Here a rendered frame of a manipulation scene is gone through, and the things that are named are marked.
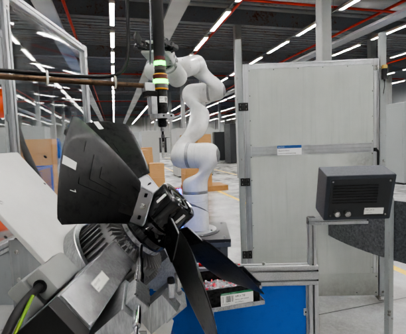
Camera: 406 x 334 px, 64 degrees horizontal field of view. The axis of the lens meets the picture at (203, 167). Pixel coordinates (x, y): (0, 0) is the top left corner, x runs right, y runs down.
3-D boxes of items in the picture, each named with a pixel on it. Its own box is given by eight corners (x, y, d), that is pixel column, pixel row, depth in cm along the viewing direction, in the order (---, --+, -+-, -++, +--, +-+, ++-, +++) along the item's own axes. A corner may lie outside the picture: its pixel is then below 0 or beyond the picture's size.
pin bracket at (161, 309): (136, 316, 85) (161, 294, 84) (142, 307, 91) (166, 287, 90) (151, 334, 85) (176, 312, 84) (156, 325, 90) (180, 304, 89)
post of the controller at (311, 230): (309, 266, 132) (308, 217, 131) (306, 262, 135) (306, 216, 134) (316, 265, 132) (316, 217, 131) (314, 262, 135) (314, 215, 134)
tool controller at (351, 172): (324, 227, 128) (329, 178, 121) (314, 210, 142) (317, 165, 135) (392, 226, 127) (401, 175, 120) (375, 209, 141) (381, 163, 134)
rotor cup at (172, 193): (123, 226, 79) (163, 190, 78) (126, 201, 93) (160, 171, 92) (164, 261, 84) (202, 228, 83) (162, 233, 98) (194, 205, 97)
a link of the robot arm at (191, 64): (167, 56, 156) (140, 60, 128) (200, 55, 152) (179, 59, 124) (168, 75, 159) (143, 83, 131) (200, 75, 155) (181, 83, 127)
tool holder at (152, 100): (149, 117, 89) (148, 81, 89) (139, 119, 95) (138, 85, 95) (178, 117, 94) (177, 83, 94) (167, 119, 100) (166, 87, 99)
